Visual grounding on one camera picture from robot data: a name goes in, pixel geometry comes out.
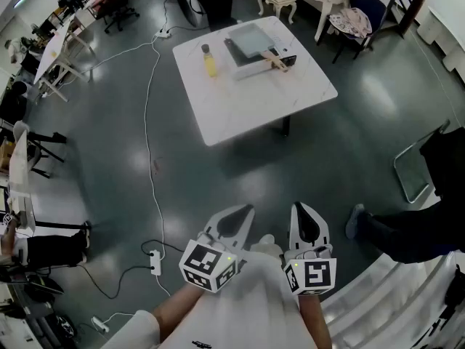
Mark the floral cloth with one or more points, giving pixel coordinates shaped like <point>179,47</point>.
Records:
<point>350,22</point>

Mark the black box cabinet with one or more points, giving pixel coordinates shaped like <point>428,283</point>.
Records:
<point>218,6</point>

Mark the small white power strip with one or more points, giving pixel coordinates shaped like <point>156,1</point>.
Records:
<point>100,324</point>

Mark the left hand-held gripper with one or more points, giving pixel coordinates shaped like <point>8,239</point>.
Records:
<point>203,264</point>

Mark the white microwave oven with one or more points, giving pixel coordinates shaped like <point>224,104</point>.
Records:
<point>250,73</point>

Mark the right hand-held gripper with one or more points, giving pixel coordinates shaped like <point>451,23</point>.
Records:
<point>314,273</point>

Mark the white slanted desk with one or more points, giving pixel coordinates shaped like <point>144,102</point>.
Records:
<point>54,46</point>

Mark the blue seat wooden chair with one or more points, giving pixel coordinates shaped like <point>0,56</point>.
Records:
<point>368,6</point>

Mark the yellow bottle with black cap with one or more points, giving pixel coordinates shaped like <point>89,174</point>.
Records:
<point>210,65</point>

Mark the white workbench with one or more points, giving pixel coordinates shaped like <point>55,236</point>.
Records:
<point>20,165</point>

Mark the metal tube chair frame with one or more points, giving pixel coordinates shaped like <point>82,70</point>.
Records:
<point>400,180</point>

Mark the white cabinet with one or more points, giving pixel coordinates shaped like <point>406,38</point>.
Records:
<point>436,24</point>

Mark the person's white shoe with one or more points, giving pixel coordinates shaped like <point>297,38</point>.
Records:
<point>267,244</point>

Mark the person's left forearm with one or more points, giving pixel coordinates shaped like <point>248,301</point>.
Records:
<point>178,307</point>

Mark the person's right forearm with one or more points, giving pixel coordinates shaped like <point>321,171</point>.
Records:
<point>314,322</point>

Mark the black office chair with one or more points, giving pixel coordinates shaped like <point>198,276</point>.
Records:
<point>118,2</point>

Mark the black garment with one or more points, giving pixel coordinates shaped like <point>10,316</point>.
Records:
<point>447,158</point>

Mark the black metal stand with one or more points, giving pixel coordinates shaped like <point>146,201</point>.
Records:
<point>43,138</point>

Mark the black table leg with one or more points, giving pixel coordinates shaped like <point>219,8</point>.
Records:
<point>286,126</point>

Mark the person's white shirt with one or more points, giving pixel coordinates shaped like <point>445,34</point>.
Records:
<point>247,304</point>

